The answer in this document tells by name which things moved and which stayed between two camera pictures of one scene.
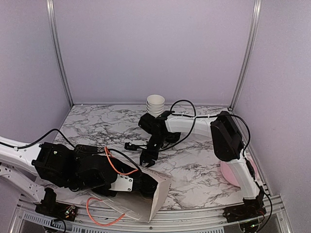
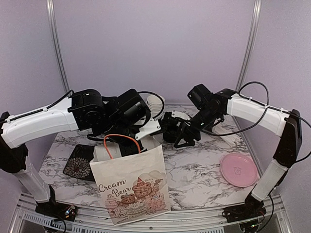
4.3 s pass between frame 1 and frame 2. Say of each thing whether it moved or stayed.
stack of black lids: stayed
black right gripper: moved
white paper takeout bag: moved
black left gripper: moved
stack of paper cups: stayed
